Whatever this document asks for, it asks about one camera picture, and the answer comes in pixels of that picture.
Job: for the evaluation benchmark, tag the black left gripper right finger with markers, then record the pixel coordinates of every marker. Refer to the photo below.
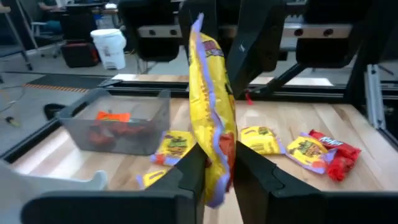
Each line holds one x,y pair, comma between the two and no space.
264,199

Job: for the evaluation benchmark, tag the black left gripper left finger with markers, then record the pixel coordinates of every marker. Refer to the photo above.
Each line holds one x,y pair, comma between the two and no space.
174,205

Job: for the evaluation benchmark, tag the red KitKat wrapper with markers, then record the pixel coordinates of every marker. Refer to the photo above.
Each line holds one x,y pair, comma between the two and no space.
342,155

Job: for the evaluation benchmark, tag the orange Reese's wrapper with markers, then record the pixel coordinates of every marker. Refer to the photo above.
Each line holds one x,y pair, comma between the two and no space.
113,116

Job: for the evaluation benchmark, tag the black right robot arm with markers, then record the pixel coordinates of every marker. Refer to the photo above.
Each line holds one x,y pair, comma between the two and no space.
267,37

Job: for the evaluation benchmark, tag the dark translucent grey bin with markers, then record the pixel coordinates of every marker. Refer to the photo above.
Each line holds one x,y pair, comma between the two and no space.
124,146

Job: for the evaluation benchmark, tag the red tag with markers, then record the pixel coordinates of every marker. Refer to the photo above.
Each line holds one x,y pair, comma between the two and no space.
249,98

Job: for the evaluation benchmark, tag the black mat with striped edge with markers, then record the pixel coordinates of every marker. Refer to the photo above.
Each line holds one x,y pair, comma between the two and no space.
68,81

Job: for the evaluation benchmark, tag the white plastic bucket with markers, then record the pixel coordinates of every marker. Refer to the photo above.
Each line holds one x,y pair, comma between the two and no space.
109,46

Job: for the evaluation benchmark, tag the black equipment case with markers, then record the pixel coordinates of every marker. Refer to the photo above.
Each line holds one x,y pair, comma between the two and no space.
79,54

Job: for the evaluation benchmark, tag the person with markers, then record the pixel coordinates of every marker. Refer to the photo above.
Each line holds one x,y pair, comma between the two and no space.
51,18

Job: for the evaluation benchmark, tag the black frame clamp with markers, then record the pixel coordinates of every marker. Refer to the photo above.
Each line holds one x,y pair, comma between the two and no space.
53,110

